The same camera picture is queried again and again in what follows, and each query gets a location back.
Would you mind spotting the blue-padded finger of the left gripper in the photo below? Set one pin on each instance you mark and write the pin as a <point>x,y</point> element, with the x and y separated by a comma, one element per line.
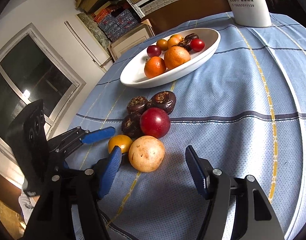
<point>71,140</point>

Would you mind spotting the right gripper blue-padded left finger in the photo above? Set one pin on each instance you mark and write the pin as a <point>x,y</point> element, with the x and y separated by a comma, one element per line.
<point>52,218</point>

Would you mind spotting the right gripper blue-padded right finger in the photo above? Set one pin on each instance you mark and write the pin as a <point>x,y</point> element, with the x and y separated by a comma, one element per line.
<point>254,215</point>

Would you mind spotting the orange with stem dimple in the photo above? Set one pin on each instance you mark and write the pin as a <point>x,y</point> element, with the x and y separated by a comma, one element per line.
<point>122,141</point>

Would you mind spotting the dark water chestnut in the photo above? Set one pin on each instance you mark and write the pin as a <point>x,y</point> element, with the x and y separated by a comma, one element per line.
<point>131,125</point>
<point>137,104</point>
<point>191,36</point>
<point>164,100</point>
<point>185,44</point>

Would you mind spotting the yellow pale fruit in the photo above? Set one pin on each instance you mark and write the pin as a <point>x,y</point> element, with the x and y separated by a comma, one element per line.
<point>146,154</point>

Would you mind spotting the large red plum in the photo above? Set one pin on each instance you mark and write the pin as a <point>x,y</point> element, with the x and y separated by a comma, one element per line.
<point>155,122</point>

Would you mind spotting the red plum back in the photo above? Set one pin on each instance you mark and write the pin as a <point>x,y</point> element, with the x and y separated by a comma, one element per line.
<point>153,50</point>

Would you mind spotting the smooth orange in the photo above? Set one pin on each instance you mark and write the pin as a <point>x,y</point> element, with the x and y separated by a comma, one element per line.
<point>162,44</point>

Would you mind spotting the wrinkled tangerine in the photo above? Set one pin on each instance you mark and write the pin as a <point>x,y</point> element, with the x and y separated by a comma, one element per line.
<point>176,56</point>

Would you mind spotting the small orange fruit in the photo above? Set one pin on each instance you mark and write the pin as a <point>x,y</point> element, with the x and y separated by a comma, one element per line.
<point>173,41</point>

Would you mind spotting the small orange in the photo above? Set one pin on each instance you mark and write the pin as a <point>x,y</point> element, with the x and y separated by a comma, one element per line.
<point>178,36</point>

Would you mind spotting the small red cherry tomato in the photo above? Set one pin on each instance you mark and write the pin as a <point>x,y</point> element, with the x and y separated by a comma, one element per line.
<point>197,45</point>

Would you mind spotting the dark glass window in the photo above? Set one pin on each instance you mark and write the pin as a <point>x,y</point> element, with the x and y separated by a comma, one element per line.
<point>31,70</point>

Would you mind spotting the blue checked tablecloth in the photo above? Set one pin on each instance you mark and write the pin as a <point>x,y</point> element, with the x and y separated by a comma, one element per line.
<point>244,110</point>

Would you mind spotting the stack of blue patterned boxes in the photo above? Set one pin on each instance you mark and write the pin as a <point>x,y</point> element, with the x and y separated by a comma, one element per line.
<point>115,26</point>

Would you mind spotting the framed wooden panel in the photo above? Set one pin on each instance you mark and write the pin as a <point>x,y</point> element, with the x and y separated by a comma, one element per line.
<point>135,36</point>

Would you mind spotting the brown wooden cabinet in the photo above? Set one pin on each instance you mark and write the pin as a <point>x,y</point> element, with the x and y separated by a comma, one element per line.
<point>182,11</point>

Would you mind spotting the white thermos jug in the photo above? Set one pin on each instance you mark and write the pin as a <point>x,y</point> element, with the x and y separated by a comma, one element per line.
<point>251,13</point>

